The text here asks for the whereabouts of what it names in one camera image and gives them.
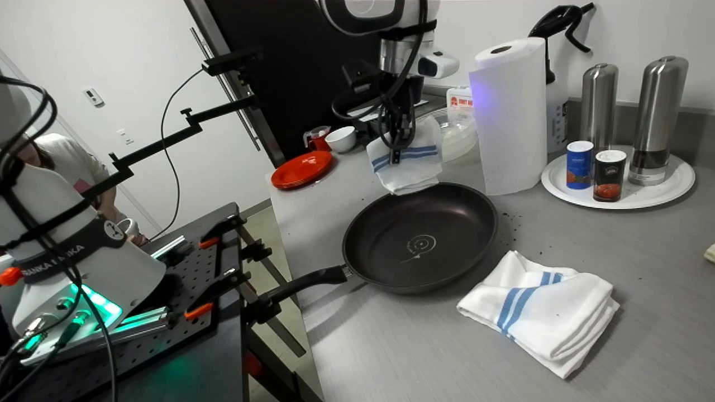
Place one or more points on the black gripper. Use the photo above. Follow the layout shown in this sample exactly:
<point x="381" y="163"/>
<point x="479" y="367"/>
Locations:
<point x="369" y="90"/>

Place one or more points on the black perforated mounting board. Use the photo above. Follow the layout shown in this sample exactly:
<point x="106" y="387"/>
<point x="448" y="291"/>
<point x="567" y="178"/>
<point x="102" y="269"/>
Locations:
<point x="69" y="359"/>

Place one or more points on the steel grinder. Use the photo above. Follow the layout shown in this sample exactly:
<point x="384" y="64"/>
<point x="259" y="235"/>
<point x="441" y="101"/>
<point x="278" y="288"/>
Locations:
<point x="659" y="99"/>
<point x="600" y="104"/>

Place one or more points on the black frying pan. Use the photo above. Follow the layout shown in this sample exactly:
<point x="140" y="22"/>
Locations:
<point x="409" y="243"/>

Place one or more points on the clear plastic bowl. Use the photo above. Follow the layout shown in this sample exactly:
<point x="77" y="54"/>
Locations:
<point x="458" y="135"/>

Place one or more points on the white paper towel roll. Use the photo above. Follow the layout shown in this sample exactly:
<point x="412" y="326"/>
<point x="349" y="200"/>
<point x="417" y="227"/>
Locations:
<point x="511" y="109"/>

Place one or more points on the right steel grinder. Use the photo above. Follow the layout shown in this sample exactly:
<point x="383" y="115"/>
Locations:
<point x="659" y="99"/>

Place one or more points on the folded white blue-striped towel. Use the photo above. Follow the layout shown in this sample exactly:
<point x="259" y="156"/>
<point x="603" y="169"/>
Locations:
<point x="552" y="312"/>

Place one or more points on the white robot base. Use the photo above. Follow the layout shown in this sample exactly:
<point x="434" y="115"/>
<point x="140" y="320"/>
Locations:
<point x="56" y="235"/>

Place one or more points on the red spice jar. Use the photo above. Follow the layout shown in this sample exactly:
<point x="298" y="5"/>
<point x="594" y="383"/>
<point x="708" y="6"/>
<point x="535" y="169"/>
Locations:
<point x="608" y="174"/>

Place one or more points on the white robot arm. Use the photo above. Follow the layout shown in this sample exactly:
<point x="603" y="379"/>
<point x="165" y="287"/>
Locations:
<point x="402" y="31"/>

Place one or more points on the white blue-striped towel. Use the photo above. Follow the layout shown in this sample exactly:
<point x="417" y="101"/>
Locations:
<point x="552" y="312"/>
<point x="419" y="163"/>

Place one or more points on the blue spice jar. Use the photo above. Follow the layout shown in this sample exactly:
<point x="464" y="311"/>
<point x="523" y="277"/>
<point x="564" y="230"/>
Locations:
<point x="579" y="163"/>

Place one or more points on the red plate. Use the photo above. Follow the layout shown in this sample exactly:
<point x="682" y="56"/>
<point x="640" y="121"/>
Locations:
<point x="302" y="169"/>

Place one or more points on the black monitor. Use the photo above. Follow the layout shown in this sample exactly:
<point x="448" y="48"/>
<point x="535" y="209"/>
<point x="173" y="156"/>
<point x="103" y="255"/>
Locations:
<point x="302" y="62"/>

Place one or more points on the small white cup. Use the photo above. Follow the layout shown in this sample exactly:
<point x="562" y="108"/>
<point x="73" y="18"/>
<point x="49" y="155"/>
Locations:
<point x="340" y="139"/>

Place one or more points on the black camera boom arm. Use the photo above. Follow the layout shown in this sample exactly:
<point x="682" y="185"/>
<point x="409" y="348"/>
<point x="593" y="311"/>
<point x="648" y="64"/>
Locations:
<point x="235" y="61"/>

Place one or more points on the left steel grinder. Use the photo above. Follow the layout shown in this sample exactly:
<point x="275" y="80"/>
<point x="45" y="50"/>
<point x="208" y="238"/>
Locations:
<point x="600" y="104"/>

